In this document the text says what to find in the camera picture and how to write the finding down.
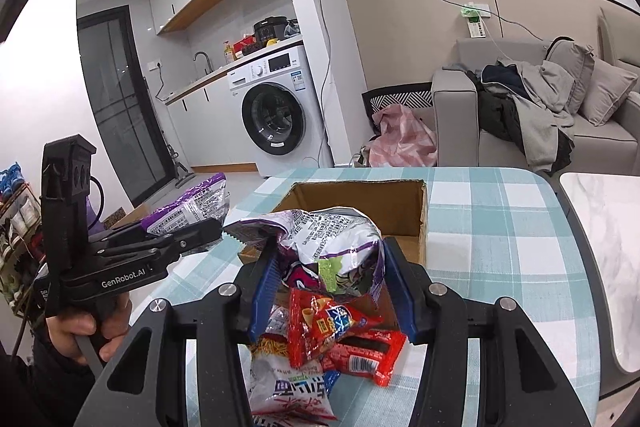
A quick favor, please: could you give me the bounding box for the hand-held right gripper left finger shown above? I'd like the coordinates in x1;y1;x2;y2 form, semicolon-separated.
74;239;288;427

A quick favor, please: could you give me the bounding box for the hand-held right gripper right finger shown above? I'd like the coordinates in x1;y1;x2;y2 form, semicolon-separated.
384;237;565;427

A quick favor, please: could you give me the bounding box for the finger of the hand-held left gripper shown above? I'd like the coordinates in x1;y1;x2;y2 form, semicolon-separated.
145;218;225;262
89;225;153;254

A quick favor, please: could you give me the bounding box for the red cone chips bag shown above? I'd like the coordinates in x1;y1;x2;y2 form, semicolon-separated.
287;289;383;370

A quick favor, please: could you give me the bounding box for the silver purple snack bag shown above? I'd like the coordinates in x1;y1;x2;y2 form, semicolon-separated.
223;206;388;303

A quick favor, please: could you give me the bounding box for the cardboard box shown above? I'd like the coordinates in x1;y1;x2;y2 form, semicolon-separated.
237;179;430;328

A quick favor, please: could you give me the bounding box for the person's left forearm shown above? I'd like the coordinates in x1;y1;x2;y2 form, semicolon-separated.
0;337;96;427

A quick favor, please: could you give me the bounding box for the person's left hand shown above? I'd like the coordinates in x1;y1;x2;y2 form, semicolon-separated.
46;294;135;367

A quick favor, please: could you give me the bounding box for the flat cardboard piece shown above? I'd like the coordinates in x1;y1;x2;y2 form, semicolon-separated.
102;203;152;231

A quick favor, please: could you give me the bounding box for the orange noodle snack packet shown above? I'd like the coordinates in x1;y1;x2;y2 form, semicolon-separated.
250;302;292;358

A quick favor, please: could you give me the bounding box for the shoe rack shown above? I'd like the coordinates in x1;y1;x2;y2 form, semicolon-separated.
0;162;51;314

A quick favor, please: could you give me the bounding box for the red flat snack packet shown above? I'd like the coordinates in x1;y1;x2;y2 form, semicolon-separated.
320;329;407;388

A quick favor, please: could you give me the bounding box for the teal checked tablecloth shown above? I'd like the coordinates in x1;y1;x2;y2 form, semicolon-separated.
145;167;601;427

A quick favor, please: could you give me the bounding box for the white snack packet blue lettering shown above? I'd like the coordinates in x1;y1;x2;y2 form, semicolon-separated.
248;349;341;427

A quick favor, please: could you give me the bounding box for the white kitchen base cabinet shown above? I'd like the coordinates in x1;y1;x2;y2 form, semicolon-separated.
165;62;243;172

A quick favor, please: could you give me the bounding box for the dark glass door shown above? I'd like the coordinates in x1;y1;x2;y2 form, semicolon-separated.
76;6;173;208

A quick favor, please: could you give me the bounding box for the white washing machine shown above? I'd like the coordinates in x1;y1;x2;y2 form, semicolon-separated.
227;44;333;178

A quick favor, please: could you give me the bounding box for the pink checked cloth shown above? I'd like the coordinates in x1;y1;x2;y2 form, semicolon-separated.
372;103;438;168

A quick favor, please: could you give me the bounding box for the black white patterned basket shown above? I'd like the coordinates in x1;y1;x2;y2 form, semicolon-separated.
361;88;433;132

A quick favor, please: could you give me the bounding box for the grey sofa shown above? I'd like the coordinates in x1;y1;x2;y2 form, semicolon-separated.
431;38;640;172

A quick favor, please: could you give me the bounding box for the white marble table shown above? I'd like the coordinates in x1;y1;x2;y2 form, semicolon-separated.
559;172;640;373

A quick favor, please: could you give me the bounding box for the dark jacket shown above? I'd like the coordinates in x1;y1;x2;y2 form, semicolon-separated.
470;64;526;145

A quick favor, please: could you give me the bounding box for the black rice cooker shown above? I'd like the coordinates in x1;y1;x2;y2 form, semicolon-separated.
252;17;290;46

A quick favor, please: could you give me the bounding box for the grey hoodie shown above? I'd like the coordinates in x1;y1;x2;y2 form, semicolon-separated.
512;61;577;174

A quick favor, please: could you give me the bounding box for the grey sofa cushion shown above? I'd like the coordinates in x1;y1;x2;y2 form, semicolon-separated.
580;57;639;128
545;39;596;112

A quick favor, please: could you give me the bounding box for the beige headboard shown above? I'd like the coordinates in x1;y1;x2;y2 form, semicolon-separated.
597;7;640;68

